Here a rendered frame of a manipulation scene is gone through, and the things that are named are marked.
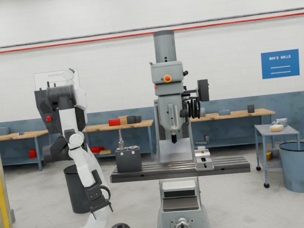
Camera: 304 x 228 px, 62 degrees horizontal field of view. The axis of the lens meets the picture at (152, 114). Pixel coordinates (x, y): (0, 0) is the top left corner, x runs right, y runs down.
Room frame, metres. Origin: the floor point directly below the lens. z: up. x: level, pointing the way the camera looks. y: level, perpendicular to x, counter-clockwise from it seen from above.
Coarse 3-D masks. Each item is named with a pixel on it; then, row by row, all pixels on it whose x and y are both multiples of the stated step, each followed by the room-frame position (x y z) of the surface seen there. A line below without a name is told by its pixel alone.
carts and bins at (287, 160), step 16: (256, 128) 4.17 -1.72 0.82; (272, 128) 3.77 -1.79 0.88; (288, 128) 3.86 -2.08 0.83; (256, 144) 4.40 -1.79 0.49; (288, 144) 3.80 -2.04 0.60; (272, 160) 3.99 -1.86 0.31; (288, 160) 3.47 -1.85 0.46; (288, 176) 3.50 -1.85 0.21; (80, 192) 3.49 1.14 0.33; (80, 208) 3.50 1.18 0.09
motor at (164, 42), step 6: (162, 30) 2.39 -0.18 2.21; (168, 30) 2.39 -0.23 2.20; (156, 36) 2.42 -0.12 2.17; (162, 36) 2.38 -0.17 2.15; (168, 36) 2.39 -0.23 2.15; (156, 42) 2.42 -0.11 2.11; (162, 42) 2.38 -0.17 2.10; (168, 42) 2.39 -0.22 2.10; (174, 42) 2.43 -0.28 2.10; (156, 48) 2.43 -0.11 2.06; (162, 48) 2.39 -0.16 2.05; (168, 48) 2.38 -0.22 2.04; (174, 48) 2.43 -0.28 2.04; (156, 54) 2.45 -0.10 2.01; (162, 54) 2.39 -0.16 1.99; (168, 54) 2.38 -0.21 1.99; (174, 54) 2.42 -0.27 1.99; (156, 60) 2.45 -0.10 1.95; (162, 60) 2.39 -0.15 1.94; (168, 60) 2.38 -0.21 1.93; (174, 60) 2.41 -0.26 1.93
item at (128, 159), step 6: (120, 150) 2.22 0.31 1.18; (126, 150) 2.22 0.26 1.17; (132, 150) 2.21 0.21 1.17; (138, 150) 2.21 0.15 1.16; (120, 156) 2.20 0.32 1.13; (126, 156) 2.20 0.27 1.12; (132, 156) 2.20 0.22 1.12; (138, 156) 2.21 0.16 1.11; (120, 162) 2.20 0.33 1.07; (126, 162) 2.20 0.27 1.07; (132, 162) 2.20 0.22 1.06; (138, 162) 2.21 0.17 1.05; (120, 168) 2.20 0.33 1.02; (126, 168) 2.20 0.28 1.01; (132, 168) 2.20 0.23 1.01; (138, 168) 2.21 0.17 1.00
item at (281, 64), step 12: (264, 60) 6.22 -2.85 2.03; (276, 60) 6.19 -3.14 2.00; (288, 60) 6.17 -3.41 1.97; (48, 72) 6.67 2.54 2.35; (60, 72) 6.64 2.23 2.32; (264, 72) 6.22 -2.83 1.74; (276, 72) 6.19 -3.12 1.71; (288, 72) 6.17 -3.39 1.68; (36, 84) 6.70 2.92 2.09; (60, 84) 6.65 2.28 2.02
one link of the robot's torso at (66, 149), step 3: (66, 144) 1.67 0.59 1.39; (66, 147) 1.65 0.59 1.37; (84, 147) 1.69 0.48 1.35; (66, 150) 1.64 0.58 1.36; (66, 153) 1.64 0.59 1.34; (66, 156) 1.64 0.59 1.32; (69, 156) 1.65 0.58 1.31; (66, 159) 1.66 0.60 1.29; (69, 159) 1.66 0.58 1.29; (72, 159) 1.65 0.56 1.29
